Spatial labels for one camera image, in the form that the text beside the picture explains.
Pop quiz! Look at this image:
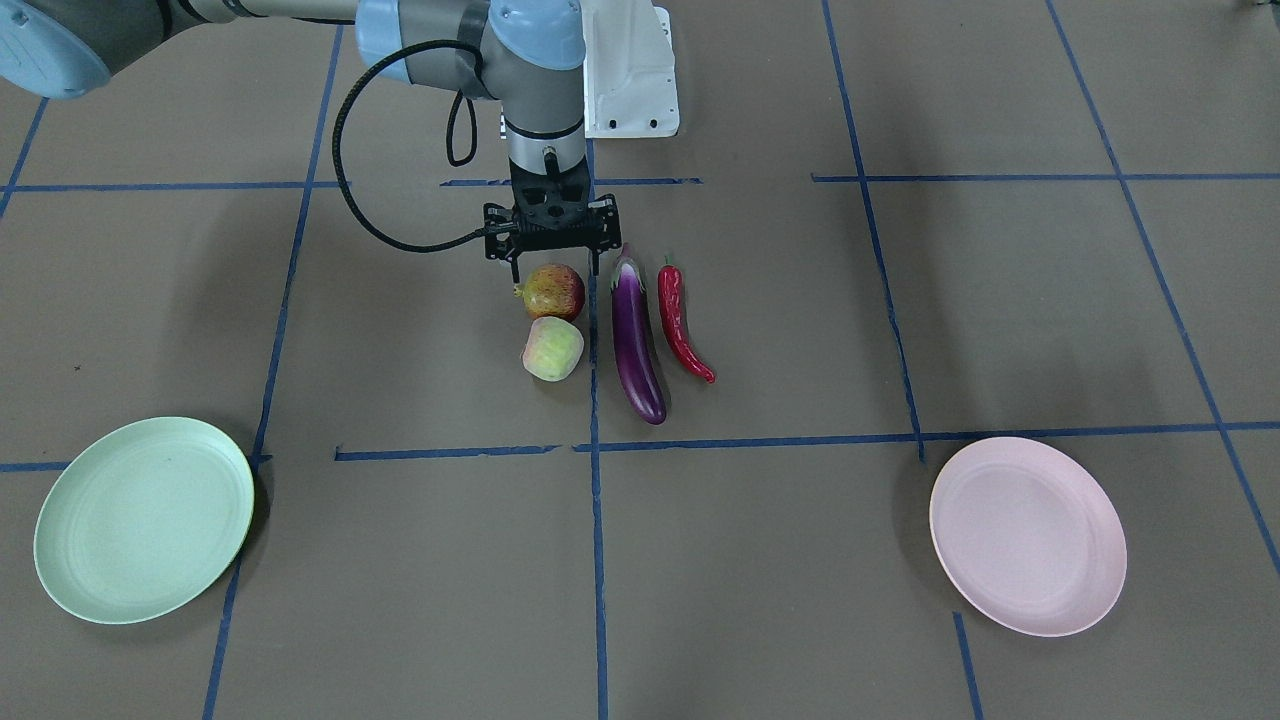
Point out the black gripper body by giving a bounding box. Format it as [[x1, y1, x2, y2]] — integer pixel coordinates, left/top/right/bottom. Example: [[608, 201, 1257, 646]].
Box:
[[484, 167, 621, 263]]

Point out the green pink peach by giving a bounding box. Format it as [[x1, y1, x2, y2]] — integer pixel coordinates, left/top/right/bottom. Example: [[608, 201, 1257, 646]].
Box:
[[521, 316, 585, 382]]

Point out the purple eggplant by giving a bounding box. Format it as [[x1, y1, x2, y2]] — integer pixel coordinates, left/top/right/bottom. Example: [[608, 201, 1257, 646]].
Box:
[[611, 243, 667, 427]]

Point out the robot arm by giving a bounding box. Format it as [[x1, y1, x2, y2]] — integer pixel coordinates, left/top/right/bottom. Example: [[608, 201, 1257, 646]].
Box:
[[3, 1, 623, 282]]

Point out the red chili pepper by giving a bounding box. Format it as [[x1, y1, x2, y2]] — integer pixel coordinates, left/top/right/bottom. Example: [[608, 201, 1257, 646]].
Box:
[[657, 258, 716, 384]]

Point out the light green plate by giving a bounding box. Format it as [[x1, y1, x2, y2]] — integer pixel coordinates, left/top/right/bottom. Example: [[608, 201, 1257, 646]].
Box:
[[33, 416, 256, 625]]

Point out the pink plate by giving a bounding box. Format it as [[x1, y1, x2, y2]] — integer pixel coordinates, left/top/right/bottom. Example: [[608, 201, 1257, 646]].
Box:
[[929, 437, 1128, 638]]

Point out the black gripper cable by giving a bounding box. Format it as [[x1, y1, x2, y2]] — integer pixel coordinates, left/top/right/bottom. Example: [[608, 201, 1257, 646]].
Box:
[[332, 38, 500, 254]]

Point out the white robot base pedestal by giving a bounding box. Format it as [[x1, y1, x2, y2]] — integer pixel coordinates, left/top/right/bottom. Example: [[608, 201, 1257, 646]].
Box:
[[499, 0, 681, 140]]

